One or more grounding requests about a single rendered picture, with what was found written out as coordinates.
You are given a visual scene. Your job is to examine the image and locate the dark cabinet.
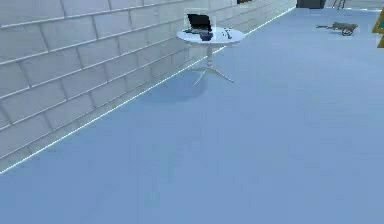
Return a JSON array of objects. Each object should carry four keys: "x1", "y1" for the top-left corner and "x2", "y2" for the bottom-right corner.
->
[{"x1": 296, "y1": 0, "x2": 327, "y2": 10}]

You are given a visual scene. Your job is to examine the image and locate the black laptop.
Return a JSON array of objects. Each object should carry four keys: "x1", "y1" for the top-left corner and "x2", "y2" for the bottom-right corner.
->
[{"x1": 183, "y1": 13, "x2": 214, "y2": 34}]

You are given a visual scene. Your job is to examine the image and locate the white round pedestal table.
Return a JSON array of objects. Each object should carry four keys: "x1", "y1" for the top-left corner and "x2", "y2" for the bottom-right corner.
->
[{"x1": 176, "y1": 26, "x2": 246, "y2": 88}]

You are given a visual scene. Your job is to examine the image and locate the yellow green furniture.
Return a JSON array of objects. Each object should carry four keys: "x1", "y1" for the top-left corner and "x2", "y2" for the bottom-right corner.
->
[{"x1": 371, "y1": 7, "x2": 384, "y2": 49}]

